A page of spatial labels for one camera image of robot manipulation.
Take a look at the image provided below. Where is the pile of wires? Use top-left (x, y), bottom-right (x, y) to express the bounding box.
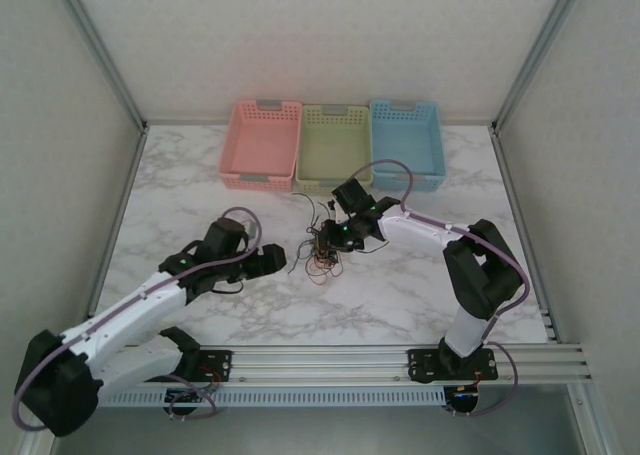
top-left (305, 197), bottom-right (341, 264)

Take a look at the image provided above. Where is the pale green plastic basket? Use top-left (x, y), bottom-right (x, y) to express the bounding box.
top-left (294, 103), bottom-right (375, 197)

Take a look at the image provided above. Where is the blue plastic basket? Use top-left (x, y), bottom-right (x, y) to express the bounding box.
top-left (368, 98), bottom-right (448, 195)

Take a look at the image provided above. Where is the pink plastic basket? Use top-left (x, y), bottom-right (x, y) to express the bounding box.
top-left (218, 98), bottom-right (304, 194)

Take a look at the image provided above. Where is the small black circuit board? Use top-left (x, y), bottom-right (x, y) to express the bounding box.
top-left (164, 387), bottom-right (214, 407)
top-left (452, 384), bottom-right (482, 411)

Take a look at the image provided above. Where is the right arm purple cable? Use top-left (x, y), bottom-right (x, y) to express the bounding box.
top-left (347, 158), bottom-right (532, 419)

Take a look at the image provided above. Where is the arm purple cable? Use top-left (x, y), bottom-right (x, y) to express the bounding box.
top-left (12, 205), bottom-right (264, 434)
top-left (347, 158), bottom-right (532, 419)

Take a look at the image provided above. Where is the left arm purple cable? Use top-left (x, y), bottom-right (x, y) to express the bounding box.
top-left (12, 205), bottom-right (264, 434)

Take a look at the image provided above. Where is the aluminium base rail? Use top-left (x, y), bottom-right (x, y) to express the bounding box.
top-left (112, 343), bottom-right (594, 387)

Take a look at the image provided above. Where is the aluminium side rail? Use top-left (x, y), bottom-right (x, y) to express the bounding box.
top-left (488, 127), bottom-right (562, 345)
top-left (85, 124), bottom-right (150, 324)

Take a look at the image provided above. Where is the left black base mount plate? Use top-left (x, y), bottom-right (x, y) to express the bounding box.
top-left (192, 348), bottom-right (234, 387)

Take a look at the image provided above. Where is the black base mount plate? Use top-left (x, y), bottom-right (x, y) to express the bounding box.
top-left (407, 347), bottom-right (500, 384)
top-left (192, 348), bottom-right (234, 387)

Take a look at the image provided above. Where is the white slotted cable duct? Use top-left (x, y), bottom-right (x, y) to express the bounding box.
top-left (107, 387), bottom-right (449, 407)

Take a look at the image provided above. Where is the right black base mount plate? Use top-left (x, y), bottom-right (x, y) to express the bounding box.
top-left (407, 347), bottom-right (500, 384)

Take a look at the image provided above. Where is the aluminium frame post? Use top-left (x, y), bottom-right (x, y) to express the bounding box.
top-left (491, 0), bottom-right (592, 134)
top-left (52, 0), bottom-right (150, 132)

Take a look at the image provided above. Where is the aluminium frame leg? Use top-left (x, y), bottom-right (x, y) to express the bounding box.
top-left (574, 382), bottom-right (619, 455)

